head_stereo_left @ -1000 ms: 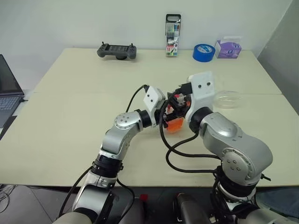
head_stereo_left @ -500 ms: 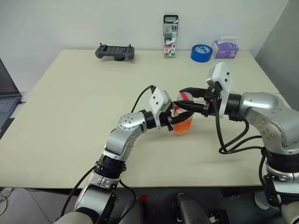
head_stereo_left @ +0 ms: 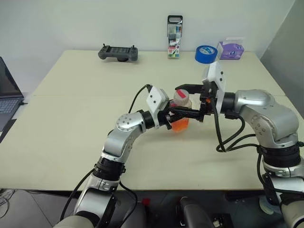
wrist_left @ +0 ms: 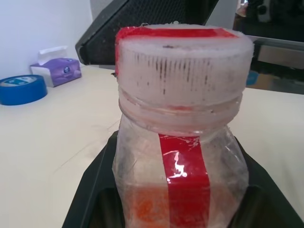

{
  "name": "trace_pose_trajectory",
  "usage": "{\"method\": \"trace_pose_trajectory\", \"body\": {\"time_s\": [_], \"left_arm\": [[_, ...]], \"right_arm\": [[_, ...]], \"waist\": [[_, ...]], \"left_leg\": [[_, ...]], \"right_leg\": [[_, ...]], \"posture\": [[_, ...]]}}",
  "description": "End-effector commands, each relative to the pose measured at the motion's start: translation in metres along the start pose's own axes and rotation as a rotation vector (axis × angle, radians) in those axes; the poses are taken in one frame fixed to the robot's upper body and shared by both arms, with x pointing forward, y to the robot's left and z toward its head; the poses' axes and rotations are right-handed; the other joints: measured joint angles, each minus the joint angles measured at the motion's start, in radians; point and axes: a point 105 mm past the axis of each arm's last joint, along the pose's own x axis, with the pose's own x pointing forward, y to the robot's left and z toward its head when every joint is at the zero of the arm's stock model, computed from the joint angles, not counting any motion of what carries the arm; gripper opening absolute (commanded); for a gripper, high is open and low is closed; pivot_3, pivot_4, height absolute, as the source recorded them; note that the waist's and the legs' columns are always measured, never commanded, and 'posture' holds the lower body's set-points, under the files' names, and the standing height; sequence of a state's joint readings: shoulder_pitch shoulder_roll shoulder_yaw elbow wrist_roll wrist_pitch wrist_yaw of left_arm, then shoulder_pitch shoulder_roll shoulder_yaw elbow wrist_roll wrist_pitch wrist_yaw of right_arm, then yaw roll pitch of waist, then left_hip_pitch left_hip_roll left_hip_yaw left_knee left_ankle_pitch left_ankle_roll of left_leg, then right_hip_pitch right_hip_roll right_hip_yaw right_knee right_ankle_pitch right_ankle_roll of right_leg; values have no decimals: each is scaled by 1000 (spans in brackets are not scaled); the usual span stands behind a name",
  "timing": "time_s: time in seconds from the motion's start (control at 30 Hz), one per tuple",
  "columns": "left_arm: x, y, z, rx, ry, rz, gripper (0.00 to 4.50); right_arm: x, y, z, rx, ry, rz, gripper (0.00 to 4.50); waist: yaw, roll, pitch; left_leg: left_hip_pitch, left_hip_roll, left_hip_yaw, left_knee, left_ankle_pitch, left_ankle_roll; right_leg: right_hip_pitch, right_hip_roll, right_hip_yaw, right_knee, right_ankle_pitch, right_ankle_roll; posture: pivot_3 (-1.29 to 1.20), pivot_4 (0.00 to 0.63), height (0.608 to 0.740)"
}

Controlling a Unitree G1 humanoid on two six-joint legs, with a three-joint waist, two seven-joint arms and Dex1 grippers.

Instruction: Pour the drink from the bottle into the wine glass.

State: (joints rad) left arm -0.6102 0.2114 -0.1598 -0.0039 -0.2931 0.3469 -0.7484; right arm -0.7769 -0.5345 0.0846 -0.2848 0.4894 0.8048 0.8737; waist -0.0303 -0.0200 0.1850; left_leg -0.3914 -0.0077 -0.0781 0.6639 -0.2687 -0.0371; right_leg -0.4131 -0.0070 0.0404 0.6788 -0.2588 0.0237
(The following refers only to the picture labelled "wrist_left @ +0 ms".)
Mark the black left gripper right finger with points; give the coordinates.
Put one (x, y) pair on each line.
(273, 190)

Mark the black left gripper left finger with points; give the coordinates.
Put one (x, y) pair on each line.
(95, 190)

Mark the clear plastic bottle red tape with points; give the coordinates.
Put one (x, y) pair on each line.
(183, 78)

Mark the blue tape roll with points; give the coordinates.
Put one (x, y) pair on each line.
(21, 89)
(252, 78)

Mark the purple tissue box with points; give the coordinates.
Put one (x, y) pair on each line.
(58, 69)

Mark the black perforated panel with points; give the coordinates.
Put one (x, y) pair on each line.
(133, 28)

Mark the silver aluminium frame bar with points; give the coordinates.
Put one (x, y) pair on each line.
(278, 51)

